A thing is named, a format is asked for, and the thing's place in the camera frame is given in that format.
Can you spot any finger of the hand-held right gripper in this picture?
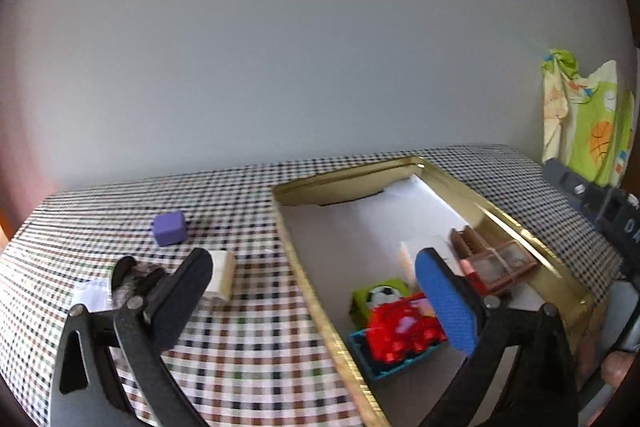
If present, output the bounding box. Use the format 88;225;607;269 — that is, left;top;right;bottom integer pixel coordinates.
542;158;612;229

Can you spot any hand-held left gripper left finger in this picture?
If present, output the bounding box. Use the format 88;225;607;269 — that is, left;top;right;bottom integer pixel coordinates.
47;248;213;427

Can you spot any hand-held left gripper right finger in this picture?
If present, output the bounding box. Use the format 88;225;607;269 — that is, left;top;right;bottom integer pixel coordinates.
415;249;581;427

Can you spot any white charger adapter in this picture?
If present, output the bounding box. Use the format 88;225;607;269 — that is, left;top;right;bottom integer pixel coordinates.
201;250;236;304

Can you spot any purple box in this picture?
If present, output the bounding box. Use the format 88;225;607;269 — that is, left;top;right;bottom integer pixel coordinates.
152;210;189;249

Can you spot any wooden comb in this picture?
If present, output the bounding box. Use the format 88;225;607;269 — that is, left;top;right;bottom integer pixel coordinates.
449;226;489;264

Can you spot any red toy brick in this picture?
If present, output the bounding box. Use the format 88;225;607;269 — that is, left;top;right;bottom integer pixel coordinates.
366;293;449;366

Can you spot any brown banded card stack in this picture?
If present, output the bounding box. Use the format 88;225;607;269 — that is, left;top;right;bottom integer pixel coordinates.
460;242;539;299

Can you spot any green toy brick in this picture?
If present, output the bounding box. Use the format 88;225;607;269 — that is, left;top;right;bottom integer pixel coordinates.
349;277;412;329

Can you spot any clear plastic box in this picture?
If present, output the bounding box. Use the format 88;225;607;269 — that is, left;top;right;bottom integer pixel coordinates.
74;279;115;314

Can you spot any teal toy brick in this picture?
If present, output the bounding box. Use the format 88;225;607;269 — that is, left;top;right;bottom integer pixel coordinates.
348;328;449;381

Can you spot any gold tin box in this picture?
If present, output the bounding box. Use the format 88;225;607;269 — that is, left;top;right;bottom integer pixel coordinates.
271;155;597;427

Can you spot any person's right forearm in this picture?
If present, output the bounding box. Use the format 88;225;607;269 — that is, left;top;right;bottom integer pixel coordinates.
600;351;635;386

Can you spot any green yellow printed cloth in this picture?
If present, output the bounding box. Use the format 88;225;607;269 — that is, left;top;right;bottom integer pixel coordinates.
541;48;637;188

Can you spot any checkered tablecloth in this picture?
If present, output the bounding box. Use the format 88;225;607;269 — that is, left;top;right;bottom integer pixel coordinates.
0;144;628;427

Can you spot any white paper liner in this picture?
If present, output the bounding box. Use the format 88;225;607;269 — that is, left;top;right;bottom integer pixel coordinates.
279;173;551;427

